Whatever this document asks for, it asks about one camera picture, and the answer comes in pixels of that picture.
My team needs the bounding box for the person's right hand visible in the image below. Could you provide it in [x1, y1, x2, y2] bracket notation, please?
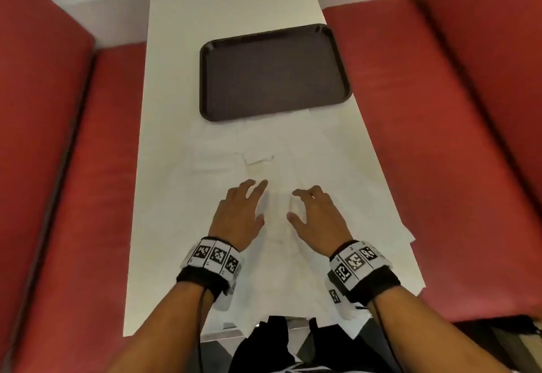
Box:
[287, 186, 354, 258]

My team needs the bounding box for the person's left hand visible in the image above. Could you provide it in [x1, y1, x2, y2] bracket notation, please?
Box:
[207, 179, 268, 252]

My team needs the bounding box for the person's left forearm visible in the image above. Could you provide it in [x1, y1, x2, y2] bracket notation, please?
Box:
[106, 282, 217, 373]

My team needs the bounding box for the person's right forearm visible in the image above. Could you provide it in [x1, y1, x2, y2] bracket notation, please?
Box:
[366, 283, 515, 373]

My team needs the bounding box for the white cloth garment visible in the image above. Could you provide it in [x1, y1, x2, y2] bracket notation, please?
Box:
[167, 116, 429, 340]

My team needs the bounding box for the left wrist marker band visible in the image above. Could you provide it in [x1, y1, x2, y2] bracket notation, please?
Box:
[176, 236, 245, 312]

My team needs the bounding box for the wrist marker band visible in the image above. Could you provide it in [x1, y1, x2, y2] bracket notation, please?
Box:
[325, 240, 402, 321]
[176, 236, 245, 312]

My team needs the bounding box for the right wrist marker band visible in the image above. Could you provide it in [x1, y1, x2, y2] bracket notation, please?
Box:
[325, 240, 402, 321]

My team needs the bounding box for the dark brown plastic tray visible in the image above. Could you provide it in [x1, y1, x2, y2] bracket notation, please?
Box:
[199, 23, 354, 123]

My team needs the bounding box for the person's black clothing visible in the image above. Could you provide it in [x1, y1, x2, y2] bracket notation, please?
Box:
[228, 315, 401, 373]

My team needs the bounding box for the red bench seat cushion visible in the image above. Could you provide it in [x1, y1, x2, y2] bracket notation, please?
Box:
[321, 0, 542, 323]
[10, 42, 148, 373]

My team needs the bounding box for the red bench backrest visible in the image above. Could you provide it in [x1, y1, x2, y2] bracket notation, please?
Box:
[0, 0, 96, 348]
[412, 0, 542, 214]

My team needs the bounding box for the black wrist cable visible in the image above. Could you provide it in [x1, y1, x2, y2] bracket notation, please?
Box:
[196, 286, 212, 373]

